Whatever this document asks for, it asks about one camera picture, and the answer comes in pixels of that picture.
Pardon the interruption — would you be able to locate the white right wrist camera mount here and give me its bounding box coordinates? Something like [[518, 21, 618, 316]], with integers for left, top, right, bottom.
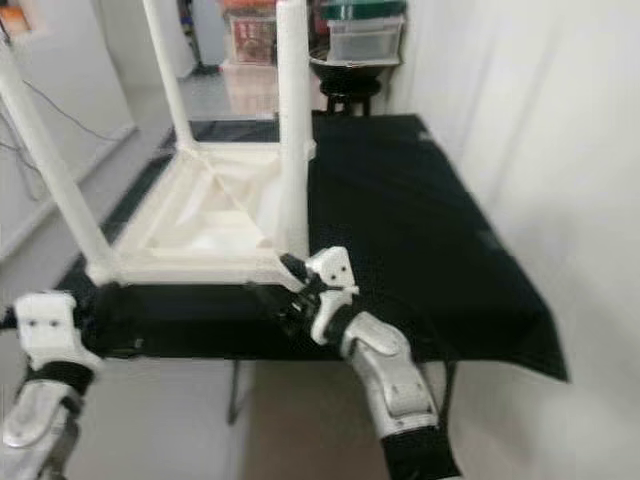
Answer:
[[305, 247, 359, 346]]

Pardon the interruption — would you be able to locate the black round stool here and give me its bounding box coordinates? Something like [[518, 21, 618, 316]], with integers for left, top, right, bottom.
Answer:
[[322, 80, 381, 116]]

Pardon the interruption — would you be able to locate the black tablecloth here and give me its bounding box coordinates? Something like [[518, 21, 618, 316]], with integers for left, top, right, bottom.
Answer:
[[0, 113, 569, 383]]

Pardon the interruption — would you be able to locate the beige cloth covered stand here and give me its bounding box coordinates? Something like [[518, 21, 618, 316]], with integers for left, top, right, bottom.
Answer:
[[225, 62, 281, 116]]

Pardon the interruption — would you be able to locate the long black wall cable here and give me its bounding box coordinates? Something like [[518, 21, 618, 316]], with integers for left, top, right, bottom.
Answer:
[[20, 80, 136, 141]]

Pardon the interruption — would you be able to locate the orange container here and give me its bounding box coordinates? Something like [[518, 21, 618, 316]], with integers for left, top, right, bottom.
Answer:
[[0, 5, 29, 36]]

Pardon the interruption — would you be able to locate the white plastic table leg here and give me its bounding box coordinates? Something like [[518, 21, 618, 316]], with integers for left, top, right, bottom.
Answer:
[[142, 0, 196, 151], [275, 0, 314, 258], [0, 45, 119, 286]]

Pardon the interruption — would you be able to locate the white plastic children table top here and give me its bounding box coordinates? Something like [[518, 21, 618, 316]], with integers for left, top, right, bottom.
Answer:
[[88, 143, 316, 293]]

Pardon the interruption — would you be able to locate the looped black wall cable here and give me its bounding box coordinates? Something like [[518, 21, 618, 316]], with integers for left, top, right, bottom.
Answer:
[[0, 140, 43, 201]]

